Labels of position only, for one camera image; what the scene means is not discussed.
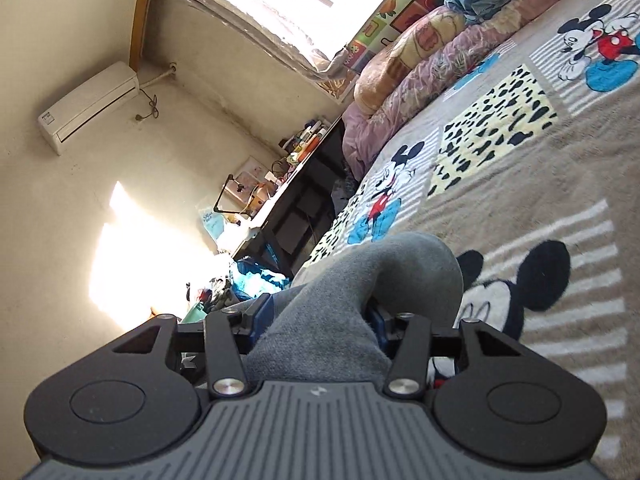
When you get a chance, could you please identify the purple floral quilt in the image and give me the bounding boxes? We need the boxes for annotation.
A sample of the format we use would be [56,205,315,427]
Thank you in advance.
[341,0,601,183]

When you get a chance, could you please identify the cartoon printed blanket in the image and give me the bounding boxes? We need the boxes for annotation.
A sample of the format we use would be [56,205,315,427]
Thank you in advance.
[295,0,640,480]

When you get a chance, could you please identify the row of small desk things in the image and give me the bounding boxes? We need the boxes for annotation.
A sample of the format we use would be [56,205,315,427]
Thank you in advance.
[277,116,334,172]

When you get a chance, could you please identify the grey sweatpants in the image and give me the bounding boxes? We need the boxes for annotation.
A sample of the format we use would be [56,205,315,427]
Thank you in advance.
[200,232,465,397]

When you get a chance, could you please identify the black power cable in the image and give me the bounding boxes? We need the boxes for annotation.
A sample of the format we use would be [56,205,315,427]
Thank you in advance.
[135,62,179,124]

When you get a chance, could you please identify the black desk lamp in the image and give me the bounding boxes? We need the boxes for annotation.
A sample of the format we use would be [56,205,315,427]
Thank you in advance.
[212,174,252,222]

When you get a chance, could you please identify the white air conditioner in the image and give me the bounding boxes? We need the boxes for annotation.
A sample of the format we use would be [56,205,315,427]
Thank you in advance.
[37,60,141,157]

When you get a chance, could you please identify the colourful picture mat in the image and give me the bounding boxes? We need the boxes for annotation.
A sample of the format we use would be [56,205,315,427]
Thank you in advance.
[345,0,482,75]

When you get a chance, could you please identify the light blue paper sheet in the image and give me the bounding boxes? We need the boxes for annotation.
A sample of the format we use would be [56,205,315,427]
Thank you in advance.
[197,207,227,249]

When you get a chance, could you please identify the teal bin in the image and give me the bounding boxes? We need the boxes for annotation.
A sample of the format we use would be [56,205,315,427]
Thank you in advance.
[179,304,209,327]

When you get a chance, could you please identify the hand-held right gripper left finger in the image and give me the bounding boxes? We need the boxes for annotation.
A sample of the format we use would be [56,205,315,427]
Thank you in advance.
[112,294,275,400]

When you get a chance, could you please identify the dark desk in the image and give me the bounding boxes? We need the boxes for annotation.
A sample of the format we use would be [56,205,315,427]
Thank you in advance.
[232,115,352,282]

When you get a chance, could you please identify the wall paper sheet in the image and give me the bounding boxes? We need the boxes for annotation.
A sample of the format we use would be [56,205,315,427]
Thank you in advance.
[225,157,267,206]

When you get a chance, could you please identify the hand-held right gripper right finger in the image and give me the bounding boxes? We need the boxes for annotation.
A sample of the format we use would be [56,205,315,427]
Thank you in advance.
[365,305,523,401]

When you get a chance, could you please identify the orange beige quilt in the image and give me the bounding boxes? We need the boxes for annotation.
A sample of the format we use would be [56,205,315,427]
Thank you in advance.
[354,9,469,117]

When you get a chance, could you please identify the window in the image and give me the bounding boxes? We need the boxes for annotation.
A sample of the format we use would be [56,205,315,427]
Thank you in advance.
[129,0,422,87]

